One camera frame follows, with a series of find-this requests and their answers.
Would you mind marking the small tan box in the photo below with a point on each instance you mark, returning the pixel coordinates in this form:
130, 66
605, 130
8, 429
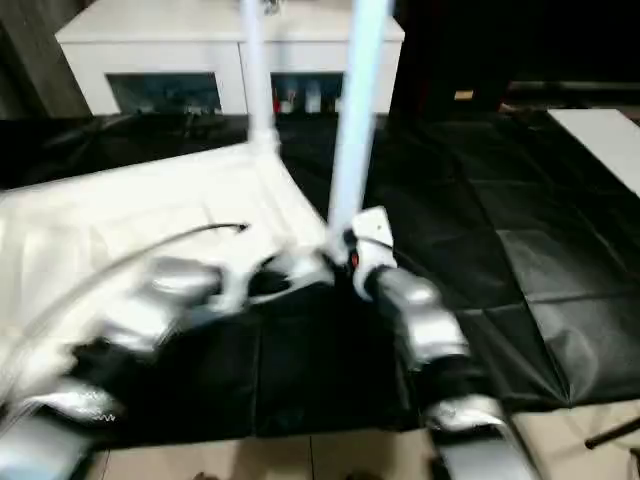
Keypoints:
463, 94

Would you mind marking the small white bottle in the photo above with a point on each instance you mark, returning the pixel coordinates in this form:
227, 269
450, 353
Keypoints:
286, 105
330, 106

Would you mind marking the white flat board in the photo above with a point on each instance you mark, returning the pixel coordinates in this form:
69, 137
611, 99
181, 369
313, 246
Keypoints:
600, 140

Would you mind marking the black plastic cover mat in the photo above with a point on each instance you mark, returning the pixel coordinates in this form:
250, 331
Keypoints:
500, 225

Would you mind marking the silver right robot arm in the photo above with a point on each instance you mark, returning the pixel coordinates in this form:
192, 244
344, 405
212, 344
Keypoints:
425, 310

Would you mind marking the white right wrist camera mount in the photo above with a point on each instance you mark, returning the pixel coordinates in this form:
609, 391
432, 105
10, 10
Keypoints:
375, 225

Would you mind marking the black tripod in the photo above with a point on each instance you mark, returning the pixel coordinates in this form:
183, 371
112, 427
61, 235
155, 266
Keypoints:
612, 434

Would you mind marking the white sideboard with glass doors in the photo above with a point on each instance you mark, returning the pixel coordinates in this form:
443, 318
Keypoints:
150, 50

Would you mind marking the grey curtain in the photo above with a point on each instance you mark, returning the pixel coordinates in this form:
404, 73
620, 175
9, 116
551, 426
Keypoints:
30, 60

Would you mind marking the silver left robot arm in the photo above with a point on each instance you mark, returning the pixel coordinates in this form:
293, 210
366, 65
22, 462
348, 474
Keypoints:
175, 280

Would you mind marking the white plastic table top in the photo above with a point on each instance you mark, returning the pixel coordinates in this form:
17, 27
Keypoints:
125, 210

